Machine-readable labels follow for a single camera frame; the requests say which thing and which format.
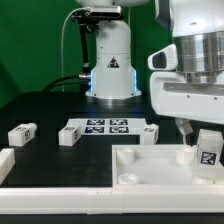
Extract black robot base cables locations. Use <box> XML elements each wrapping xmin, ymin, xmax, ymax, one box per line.
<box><xmin>41</xmin><ymin>74</ymin><xmax>92</xmax><ymax>93</ymax></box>

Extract white U-shaped fence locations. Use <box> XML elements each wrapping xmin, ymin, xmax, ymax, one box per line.
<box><xmin>0</xmin><ymin>147</ymin><xmax>224</xmax><ymax>216</ymax></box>

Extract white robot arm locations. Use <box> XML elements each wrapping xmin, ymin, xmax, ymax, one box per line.
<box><xmin>77</xmin><ymin>0</ymin><xmax>224</xmax><ymax>125</ymax></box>

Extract white camera cable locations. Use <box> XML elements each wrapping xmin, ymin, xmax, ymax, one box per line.
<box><xmin>60</xmin><ymin>7</ymin><xmax>88</xmax><ymax>93</ymax></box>

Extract white marker sheet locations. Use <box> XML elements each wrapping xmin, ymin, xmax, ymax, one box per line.
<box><xmin>67</xmin><ymin>118</ymin><xmax>146</xmax><ymax>135</ymax></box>

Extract white square tabletop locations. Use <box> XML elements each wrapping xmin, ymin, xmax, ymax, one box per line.
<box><xmin>112</xmin><ymin>144</ymin><xmax>224</xmax><ymax>186</ymax></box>

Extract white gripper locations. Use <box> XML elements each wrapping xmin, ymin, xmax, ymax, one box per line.
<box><xmin>148</xmin><ymin>44</ymin><xmax>224</xmax><ymax>145</ymax></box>

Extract black camera on mount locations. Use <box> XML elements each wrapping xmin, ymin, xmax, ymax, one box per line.
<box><xmin>71</xmin><ymin>6</ymin><xmax>123</xmax><ymax>74</ymax></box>

